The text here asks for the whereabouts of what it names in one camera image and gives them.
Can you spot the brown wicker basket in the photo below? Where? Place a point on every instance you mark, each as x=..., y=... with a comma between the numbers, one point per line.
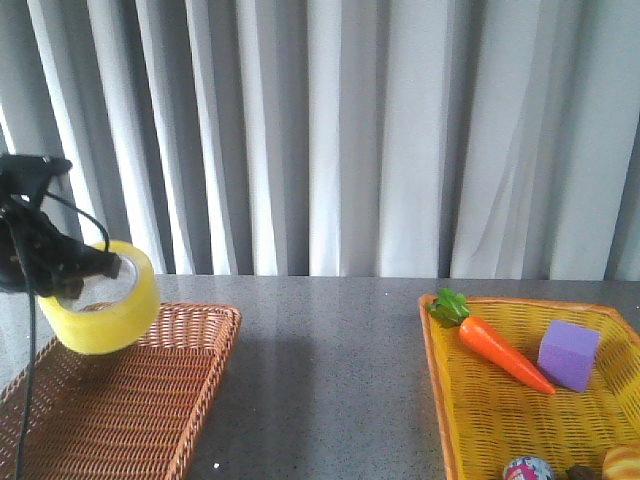
x=133, y=414

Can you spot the golden toy bread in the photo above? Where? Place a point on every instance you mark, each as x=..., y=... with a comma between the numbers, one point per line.
x=621, y=463

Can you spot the yellow wicker basket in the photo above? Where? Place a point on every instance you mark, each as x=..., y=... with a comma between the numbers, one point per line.
x=486, y=417

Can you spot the purple foam cube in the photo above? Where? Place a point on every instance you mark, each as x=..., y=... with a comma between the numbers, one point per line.
x=567, y=354

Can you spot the dark brown toy piece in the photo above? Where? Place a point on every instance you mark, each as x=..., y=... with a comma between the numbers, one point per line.
x=582, y=472

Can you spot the orange toy carrot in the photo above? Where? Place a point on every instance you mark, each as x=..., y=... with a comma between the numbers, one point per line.
x=451, y=310

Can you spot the grey pleated curtain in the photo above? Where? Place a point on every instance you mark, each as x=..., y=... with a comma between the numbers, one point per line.
x=434, y=139

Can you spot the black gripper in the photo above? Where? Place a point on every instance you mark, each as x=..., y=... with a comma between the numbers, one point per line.
x=35, y=254

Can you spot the yellow tape roll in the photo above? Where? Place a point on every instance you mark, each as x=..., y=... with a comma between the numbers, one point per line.
x=111, y=313

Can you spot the colourful toy ball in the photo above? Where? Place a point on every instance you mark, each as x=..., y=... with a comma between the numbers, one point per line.
x=528, y=468

